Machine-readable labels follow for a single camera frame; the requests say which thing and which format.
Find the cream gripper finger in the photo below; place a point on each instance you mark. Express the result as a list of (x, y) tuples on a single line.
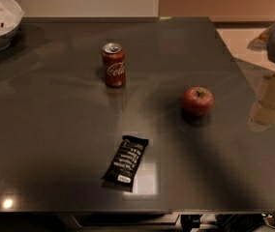
[(263, 109)]

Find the red apple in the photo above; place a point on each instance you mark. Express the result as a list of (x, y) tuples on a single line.
[(197, 101)]

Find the red coke can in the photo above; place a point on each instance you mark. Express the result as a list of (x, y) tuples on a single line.
[(113, 56)]

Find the black snack bar wrapper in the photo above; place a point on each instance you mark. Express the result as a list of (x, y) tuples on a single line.
[(125, 163)]

